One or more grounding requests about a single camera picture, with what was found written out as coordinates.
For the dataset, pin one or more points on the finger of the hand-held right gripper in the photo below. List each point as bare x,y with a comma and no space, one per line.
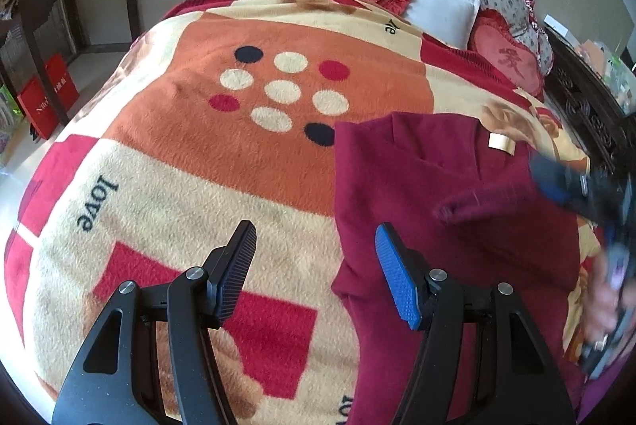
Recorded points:
556,186

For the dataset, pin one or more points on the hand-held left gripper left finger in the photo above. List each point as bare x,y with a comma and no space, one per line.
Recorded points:
233,278

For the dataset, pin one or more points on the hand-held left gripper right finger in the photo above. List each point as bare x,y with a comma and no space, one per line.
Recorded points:
397,281

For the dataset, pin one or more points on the maroon knit sweater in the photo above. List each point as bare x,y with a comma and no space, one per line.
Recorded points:
472,256

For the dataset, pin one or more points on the person's right hand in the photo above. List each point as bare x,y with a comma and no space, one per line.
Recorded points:
603,301

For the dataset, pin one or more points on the dark carved wooden headboard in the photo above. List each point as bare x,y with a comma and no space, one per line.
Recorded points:
581,102

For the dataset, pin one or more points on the pale plastic bags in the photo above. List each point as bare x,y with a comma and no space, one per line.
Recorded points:
608,67

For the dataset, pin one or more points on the printed fleece blanket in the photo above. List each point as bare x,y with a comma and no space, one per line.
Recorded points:
174,157

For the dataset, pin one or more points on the floral pillow with red trim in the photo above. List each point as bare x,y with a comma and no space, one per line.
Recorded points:
539,42

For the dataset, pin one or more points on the white box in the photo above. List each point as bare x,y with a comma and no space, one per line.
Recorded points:
559,25

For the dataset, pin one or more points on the white pillow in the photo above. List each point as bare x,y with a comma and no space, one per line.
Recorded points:
442,10

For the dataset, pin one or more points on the red paper bag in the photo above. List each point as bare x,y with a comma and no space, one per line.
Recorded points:
37,109
64,77

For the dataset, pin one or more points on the green packets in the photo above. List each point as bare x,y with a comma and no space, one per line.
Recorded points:
9,117

